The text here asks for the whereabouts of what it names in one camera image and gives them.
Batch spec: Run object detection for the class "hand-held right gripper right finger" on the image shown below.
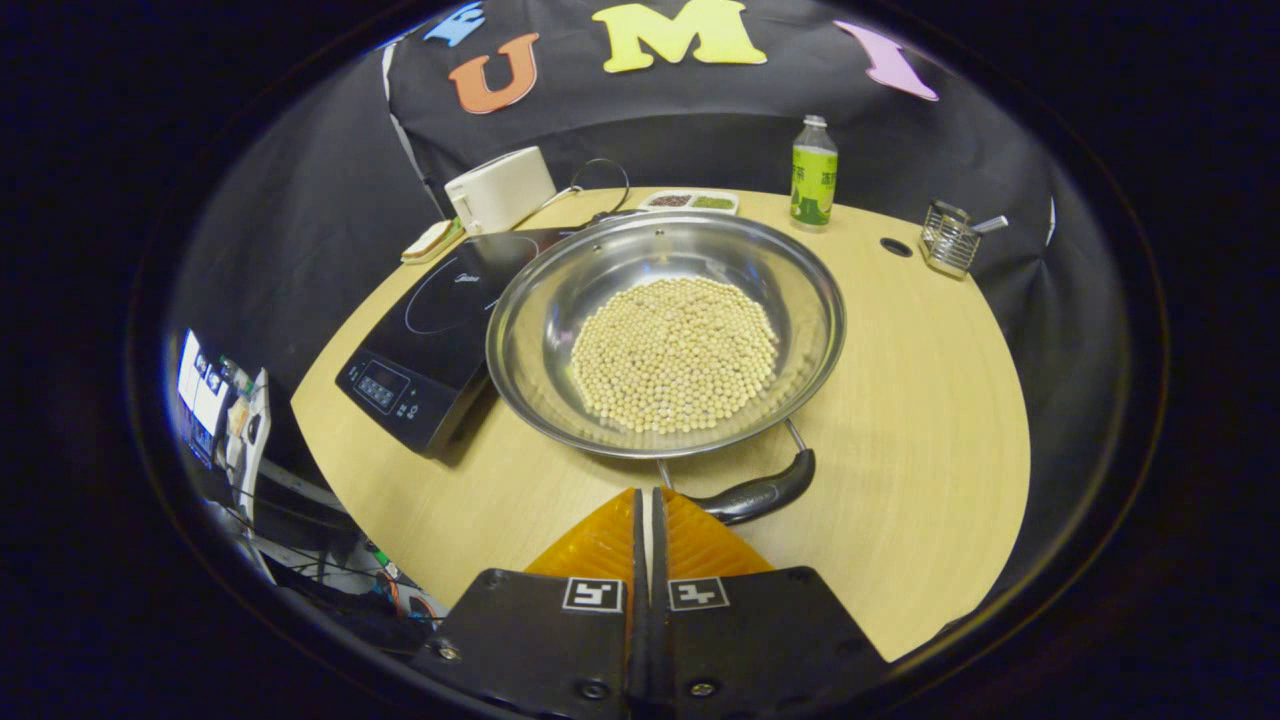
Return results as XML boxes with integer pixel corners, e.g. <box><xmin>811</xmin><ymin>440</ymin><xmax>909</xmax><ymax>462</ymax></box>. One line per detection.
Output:
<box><xmin>648</xmin><ymin>486</ymin><xmax>891</xmax><ymax>720</ymax></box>

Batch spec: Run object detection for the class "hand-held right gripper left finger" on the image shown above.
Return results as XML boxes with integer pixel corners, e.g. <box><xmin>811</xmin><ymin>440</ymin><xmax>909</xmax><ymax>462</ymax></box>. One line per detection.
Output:
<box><xmin>408</xmin><ymin>487</ymin><xmax>641</xmax><ymax>720</ymax></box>

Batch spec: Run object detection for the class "heap of soybeans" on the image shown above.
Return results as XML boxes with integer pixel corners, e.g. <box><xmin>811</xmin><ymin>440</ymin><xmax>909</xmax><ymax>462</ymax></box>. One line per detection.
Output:
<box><xmin>570</xmin><ymin>277</ymin><xmax>781</xmax><ymax>436</ymax></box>

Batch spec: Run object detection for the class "black induction cooktop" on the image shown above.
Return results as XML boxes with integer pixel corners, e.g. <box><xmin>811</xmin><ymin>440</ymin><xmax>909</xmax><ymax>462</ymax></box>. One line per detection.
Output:
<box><xmin>334</xmin><ymin>226</ymin><xmax>601</xmax><ymax>459</ymax></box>

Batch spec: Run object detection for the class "stainless steel pot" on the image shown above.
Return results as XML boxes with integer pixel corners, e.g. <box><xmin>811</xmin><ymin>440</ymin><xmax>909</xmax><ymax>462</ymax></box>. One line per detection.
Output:
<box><xmin>485</xmin><ymin>209</ymin><xmax>848</xmax><ymax>527</ymax></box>

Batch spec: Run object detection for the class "white plastic casing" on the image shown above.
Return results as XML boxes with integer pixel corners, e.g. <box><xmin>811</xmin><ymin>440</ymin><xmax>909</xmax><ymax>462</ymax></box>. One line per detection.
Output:
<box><xmin>228</xmin><ymin>368</ymin><xmax>271</xmax><ymax>496</ymax></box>

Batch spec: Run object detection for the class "white labelled box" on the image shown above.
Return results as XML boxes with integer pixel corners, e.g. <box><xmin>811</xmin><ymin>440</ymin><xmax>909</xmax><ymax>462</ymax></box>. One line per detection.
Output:
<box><xmin>177</xmin><ymin>330</ymin><xmax>236</xmax><ymax>466</ymax></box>

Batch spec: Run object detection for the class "white divided bean tray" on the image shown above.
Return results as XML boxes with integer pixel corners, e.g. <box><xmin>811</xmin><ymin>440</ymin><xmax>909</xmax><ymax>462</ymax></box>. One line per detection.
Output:
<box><xmin>638</xmin><ymin>189</ymin><xmax>741</xmax><ymax>217</ymax></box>

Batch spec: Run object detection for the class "green label plastic bottle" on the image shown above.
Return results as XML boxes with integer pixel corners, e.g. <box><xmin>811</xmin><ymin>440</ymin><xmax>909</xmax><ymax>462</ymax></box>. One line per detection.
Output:
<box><xmin>789</xmin><ymin>114</ymin><xmax>840</xmax><ymax>233</ymax></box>

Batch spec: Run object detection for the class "white toaster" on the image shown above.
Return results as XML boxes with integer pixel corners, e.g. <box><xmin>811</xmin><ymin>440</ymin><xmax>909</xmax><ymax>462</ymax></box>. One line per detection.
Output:
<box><xmin>444</xmin><ymin>146</ymin><xmax>558</xmax><ymax>236</ymax></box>

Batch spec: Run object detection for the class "coloured cable bundle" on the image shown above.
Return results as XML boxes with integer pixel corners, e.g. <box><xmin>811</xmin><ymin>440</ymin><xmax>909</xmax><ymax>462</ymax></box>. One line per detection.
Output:
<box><xmin>365</xmin><ymin>545</ymin><xmax>441</xmax><ymax>626</ymax></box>

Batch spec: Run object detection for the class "grey metal frame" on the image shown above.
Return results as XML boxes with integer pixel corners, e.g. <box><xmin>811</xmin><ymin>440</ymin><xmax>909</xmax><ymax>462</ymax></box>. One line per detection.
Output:
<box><xmin>215</xmin><ymin>455</ymin><xmax>391</xmax><ymax>591</ymax></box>

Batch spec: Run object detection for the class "metal wire utensil holder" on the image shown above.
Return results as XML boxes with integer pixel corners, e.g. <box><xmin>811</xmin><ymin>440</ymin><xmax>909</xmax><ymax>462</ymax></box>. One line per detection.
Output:
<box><xmin>918</xmin><ymin>200</ymin><xmax>983</xmax><ymax>280</ymax></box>

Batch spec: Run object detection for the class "black and white power cable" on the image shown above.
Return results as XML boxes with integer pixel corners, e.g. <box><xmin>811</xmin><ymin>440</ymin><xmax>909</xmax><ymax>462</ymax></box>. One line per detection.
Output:
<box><xmin>520</xmin><ymin>158</ymin><xmax>633</xmax><ymax>227</ymax></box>

